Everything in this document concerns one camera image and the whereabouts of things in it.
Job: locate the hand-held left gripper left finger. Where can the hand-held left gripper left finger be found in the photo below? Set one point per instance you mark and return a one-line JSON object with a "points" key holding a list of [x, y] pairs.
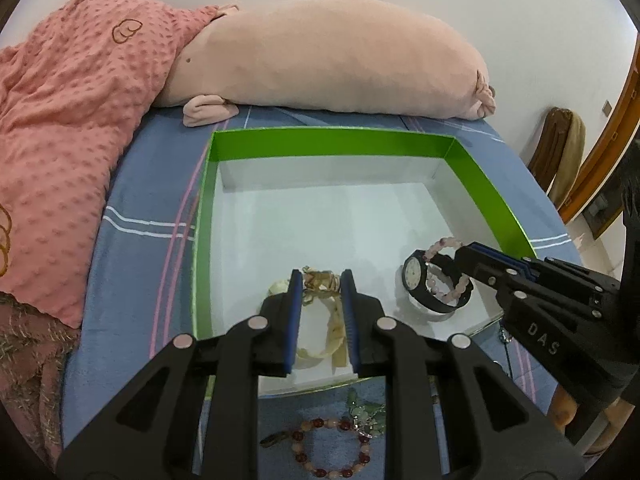
{"points": [[295, 310]]}

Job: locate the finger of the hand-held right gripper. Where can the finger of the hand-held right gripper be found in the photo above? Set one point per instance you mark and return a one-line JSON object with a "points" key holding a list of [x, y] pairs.
{"points": [[480, 265], [505, 254]]}

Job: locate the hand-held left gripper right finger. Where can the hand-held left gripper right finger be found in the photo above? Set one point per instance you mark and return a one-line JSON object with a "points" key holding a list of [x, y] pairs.
{"points": [[350, 320]]}

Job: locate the black wrist watch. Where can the black wrist watch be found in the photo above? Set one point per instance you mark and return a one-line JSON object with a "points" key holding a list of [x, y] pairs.
{"points": [[412, 275]]}

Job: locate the green and white cardboard box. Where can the green and white cardboard box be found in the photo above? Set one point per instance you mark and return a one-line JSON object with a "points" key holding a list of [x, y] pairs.
{"points": [[325, 220]]}

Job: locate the person's right hand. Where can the person's right hand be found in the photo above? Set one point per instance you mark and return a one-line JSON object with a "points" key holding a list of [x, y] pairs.
{"points": [[561, 407]]}

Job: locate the green jade pendant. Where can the green jade pendant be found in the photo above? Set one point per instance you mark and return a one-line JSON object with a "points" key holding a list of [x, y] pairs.
{"points": [[357, 412]]}

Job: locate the wooden chair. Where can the wooden chair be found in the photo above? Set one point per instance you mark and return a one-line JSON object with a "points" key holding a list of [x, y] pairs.
{"points": [[542, 160]]}

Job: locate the beige cloth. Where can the beige cloth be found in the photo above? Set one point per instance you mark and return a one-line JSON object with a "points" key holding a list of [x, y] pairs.
{"points": [[570, 160]]}

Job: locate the dark oval pendant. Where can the dark oval pendant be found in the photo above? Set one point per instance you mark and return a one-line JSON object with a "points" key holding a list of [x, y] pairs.
{"points": [[274, 440]]}

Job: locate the blue striped bed sheet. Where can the blue striped bed sheet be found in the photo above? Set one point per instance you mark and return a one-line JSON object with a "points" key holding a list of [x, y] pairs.
{"points": [[145, 260]]}

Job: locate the pink plush pig pillow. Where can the pink plush pig pillow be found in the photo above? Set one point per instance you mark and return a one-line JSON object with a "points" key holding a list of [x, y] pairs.
{"points": [[325, 60]]}

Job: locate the brown fuzzy blanket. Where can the brown fuzzy blanket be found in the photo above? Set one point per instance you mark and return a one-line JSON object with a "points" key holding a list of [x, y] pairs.
{"points": [[30, 360]]}

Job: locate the pink dotted blanket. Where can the pink dotted blanket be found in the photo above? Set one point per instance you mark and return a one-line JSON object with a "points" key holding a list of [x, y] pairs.
{"points": [[75, 110]]}

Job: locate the wooden door frame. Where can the wooden door frame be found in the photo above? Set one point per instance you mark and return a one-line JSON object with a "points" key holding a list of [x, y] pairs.
{"points": [[607, 150]]}

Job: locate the wall switch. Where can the wall switch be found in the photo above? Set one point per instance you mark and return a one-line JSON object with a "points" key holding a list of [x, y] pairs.
{"points": [[606, 107]]}

